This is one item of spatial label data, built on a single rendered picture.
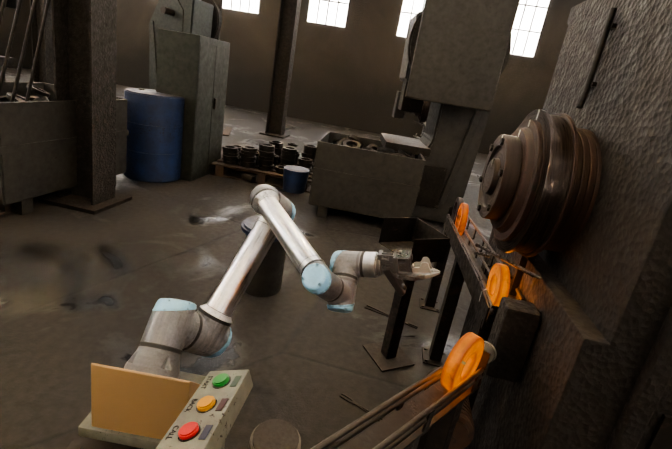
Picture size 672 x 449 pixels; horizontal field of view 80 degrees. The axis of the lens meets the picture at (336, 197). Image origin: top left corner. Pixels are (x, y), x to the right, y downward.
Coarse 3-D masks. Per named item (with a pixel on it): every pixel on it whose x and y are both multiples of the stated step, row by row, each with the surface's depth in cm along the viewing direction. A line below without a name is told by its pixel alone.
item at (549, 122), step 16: (544, 112) 120; (544, 128) 117; (560, 128) 114; (560, 144) 111; (544, 160) 112; (560, 160) 109; (544, 176) 109; (560, 176) 109; (544, 192) 109; (560, 192) 109; (544, 208) 111; (560, 208) 110; (528, 224) 114; (544, 224) 113; (496, 240) 141; (512, 240) 124; (528, 240) 118; (544, 240) 116
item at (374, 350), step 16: (384, 224) 200; (400, 224) 205; (416, 224) 208; (384, 240) 204; (400, 240) 208; (416, 240) 177; (432, 240) 182; (448, 240) 186; (416, 256) 181; (432, 256) 185; (400, 304) 198; (400, 320) 202; (384, 336) 209; (400, 336) 206; (368, 352) 210; (384, 352) 209; (400, 352) 214; (384, 368) 200
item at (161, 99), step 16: (128, 96) 389; (144, 96) 384; (160, 96) 389; (176, 96) 407; (128, 112) 393; (144, 112) 388; (160, 112) 392; (176, 112) 404; (128, 128) 397; (144, 128) 393; (160, 128) 397; (176, 128) 410; (128, 144) 402; (144, 144) 397; (160, 144) 402; (176, 144) 415; (128, 160) 406; (144, 160) 402; (160, 160) 407; (176, 160) 421; (128, 176) 411; (144, 176) 407; (160, 176) 412; (176, 176) 428
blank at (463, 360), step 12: (468, 336) 100; (456, 348) 98; (468, 348) 97; (480, 348) 103; (456, 360) 96; (468, 360) 105; (444, 372) 97; (456, 372) 96; (468, 372) 103; (444, 384) 98; (456, 384) 99
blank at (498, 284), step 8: (496, 264) 143; (504, 264) 142; (496, 272) 141; (504, 272) 136; (488, 280) 148; (496, 280) 139; (504, 280) 135; (488, 288) 146; (496, 288) 137; (504, 288) 134; (496, 296) 136; (504, 296) 134; (496, 304) 136
